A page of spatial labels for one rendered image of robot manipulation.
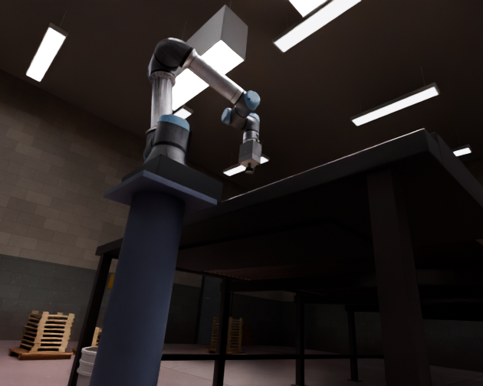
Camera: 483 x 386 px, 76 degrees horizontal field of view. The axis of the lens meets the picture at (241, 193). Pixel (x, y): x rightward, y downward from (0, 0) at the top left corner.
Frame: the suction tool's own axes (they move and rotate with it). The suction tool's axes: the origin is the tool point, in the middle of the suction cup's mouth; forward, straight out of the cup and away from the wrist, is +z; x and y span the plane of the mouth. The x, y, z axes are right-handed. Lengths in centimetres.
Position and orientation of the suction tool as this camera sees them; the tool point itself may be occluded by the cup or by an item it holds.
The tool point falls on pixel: (248, 172)
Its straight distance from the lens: 142.1
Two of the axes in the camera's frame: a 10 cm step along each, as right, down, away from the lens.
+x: -6.7, -3.5, -6.6
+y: -7.4, 2.3, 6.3
